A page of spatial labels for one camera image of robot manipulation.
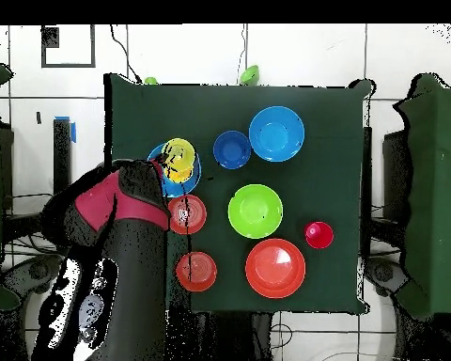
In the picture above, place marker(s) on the green bowl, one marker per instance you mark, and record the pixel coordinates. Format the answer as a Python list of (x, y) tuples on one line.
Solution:
[(255, 211), (250, 75)]

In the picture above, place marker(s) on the orange bowl with ringed bottom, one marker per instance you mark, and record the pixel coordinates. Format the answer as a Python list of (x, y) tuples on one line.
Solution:
[(196, 222)]

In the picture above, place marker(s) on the translucent yellow cup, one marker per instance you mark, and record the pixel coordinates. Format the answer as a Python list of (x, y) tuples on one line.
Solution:
[(180, 150)]

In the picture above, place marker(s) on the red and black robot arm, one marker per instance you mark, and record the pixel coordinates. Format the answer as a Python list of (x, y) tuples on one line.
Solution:
[(135, 263)]

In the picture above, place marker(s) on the large blue bowl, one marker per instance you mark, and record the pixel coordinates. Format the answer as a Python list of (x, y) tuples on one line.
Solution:
[(184, 187), (276, 133)]

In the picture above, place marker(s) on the small dark blue bowl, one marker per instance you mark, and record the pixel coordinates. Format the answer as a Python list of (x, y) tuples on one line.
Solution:
[(232, 150)]

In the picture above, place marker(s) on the small plain orange bowl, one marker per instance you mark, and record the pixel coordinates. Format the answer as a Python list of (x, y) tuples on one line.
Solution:
[(202, 271)]

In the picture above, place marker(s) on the large orange bowl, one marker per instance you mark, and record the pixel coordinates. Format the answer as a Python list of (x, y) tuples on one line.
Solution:
[(274, 269)]

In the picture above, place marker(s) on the red cup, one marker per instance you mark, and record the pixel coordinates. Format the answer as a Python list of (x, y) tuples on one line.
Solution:
[(321, 237)]

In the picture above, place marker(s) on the green bowl on floor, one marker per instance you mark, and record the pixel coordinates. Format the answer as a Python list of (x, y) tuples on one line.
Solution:
[(250, 75)]

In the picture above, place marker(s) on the small green floor object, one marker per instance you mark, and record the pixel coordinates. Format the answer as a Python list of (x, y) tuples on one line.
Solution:
[(150, 80)]

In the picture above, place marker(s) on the blue tape strip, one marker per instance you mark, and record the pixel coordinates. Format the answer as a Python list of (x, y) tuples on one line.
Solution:
[(73, 131)]

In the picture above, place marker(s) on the black metal stand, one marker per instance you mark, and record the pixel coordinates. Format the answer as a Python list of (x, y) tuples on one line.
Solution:
[(62, 150)]

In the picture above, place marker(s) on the grey chair base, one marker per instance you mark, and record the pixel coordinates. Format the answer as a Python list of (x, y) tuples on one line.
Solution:
[(383, 274)]

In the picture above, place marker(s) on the black chair base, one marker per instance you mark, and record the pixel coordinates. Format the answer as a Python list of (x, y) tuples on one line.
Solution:
[(34, 272)]

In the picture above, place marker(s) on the dark square floor frame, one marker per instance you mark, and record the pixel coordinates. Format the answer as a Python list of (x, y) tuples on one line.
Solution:
[(93, 49)]

